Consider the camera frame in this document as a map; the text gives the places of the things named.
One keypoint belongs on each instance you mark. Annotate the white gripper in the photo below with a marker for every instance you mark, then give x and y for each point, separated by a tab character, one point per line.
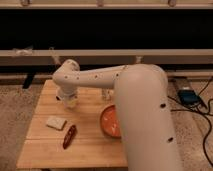
66	95

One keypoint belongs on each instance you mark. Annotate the white ceramic cup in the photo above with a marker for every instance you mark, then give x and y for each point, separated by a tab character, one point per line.
70	102

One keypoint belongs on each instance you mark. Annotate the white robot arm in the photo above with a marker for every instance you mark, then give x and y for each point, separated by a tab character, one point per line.
142	108

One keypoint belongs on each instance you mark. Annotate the orange ceramic bowl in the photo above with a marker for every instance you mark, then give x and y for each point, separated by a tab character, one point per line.
109	123

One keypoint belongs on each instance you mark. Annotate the dark red oblong object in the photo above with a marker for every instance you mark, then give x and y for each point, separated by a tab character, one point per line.
69	136

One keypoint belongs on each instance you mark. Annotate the small clear glass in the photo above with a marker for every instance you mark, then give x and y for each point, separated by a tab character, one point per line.
106	94

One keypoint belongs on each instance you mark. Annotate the wooden table board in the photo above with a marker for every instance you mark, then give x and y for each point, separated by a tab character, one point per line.
89	148

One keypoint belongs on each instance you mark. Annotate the blue power box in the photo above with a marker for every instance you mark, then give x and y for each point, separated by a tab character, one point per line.
188	97

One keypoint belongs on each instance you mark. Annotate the grey horizontal rail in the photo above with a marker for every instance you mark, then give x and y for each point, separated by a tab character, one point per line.
114	57

